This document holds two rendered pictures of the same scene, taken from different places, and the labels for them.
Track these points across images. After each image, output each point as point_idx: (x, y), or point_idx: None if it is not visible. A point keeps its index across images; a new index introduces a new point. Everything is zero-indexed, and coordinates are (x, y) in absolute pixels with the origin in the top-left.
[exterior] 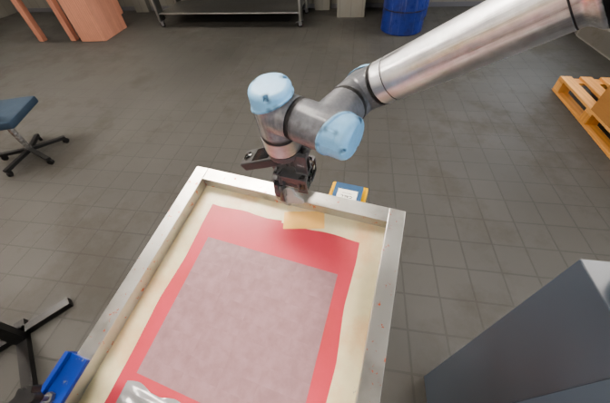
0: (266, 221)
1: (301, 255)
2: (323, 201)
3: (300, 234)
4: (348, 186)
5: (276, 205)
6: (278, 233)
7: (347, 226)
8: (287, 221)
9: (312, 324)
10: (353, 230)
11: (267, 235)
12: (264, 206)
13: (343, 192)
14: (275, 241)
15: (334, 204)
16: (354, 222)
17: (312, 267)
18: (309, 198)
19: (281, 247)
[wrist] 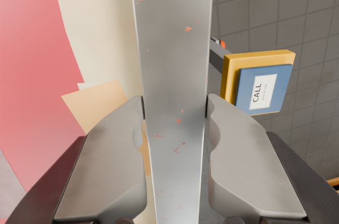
0: (53, 28)
1: (27, 160)
2: (170, 204)
3: (72, 141)
4: (280, 88)
5: (129, 40)
6: (38, 88)
7: (142, 212)
8: (89, 99)
9: None
10: (137, 221)
11: (9, 56)
12: None
13: (265, 86)
14: (10, 90)
15: (170, 223)
16: (155, 220)
17: (20, 183)
18: (170, 171)
19: (10, 112)
